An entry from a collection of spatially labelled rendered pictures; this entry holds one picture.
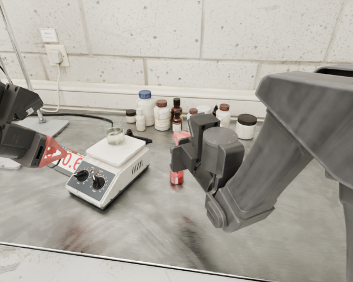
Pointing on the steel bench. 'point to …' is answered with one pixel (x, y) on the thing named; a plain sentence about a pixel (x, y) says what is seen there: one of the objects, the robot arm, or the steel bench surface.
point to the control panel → (83, 187)
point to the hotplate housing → (116, 186)
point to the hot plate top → (97, 151)
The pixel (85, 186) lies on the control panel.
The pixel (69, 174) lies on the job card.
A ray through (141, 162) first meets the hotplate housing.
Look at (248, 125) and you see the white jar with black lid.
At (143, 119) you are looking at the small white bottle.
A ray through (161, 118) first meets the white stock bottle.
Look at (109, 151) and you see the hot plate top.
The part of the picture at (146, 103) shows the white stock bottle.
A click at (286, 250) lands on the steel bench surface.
